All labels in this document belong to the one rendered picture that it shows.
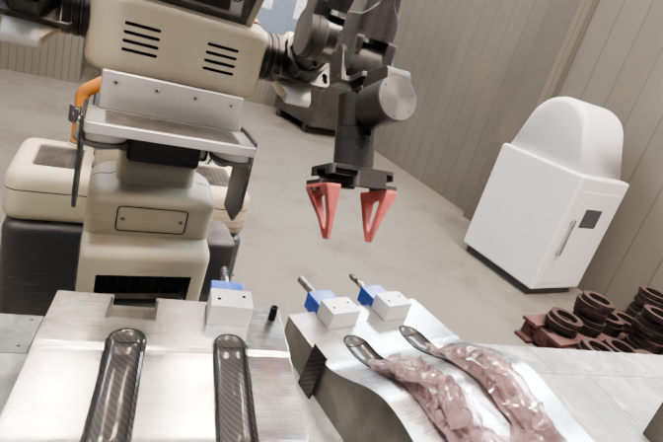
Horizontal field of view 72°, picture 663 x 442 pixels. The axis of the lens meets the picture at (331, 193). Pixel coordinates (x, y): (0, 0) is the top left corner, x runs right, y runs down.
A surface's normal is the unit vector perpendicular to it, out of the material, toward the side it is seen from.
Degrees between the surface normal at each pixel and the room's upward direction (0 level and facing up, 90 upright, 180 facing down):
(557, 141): 90
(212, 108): 90
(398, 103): 64
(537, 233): 90
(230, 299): 0
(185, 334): 0
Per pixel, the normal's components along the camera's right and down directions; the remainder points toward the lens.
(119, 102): 0.39, 0.40
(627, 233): -0.88, -0.11
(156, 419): 0.28, -0.90
